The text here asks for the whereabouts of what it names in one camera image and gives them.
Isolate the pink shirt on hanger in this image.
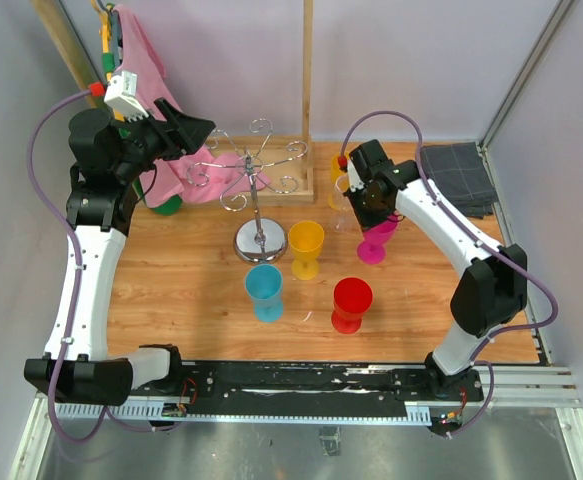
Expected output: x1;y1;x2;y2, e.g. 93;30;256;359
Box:
112;3;272;207

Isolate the yellow wine glass centre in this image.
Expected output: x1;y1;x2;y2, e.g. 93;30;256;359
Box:
288;220;325;281

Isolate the blue plastic wine glass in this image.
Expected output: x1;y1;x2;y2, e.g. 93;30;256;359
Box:
244;264;284;323

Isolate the dark grey folded cloth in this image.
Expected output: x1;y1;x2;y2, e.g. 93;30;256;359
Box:
420;143;498;218

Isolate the red plastic wine glass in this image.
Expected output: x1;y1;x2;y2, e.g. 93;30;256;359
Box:
331;277;373;334

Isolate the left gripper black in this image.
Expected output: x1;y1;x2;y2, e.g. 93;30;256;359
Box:
113;97;215;182

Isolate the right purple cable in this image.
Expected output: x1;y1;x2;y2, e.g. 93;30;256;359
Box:
341;110;558;441

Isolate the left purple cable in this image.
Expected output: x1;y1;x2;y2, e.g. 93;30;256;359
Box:
26;89;182;464

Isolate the yellow clothes hanger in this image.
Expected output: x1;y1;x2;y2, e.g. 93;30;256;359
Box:
98;9;127;124

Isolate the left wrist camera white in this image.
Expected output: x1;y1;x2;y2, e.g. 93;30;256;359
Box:
104;70;151;122

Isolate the grey blue clothes hanger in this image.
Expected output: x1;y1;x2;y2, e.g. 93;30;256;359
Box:
91;0;122;70

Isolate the wooden clothes stand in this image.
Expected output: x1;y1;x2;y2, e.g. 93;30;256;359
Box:
31;1;315;206

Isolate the yellow wine glass back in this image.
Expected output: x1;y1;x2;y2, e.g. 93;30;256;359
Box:
328;154;350;210

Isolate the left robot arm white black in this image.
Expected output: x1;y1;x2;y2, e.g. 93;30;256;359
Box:
24;98;215;406

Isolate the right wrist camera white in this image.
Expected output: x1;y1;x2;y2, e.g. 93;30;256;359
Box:
347;160;365;193

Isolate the clear wine glass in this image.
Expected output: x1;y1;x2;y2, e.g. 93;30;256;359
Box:
330;174;357;233

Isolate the purple cable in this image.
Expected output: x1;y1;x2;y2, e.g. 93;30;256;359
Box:
26;89;182;464
341;110;558;441

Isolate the chrome wine glass rack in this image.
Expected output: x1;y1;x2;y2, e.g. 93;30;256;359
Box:
186;118;309;266

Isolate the pink plastic wine glass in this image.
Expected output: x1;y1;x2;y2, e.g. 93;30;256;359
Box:
357;217;398;265

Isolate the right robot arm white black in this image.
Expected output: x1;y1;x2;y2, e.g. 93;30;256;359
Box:
344;140;527;400

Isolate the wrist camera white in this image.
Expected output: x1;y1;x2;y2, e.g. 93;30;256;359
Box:
104;70;151;122
347;160;365;193

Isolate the yellow wine glass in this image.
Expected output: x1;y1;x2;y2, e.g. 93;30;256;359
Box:
288;220;325;281
328;154;350;210

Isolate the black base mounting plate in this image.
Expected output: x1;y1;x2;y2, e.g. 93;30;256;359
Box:
125;359;486;420

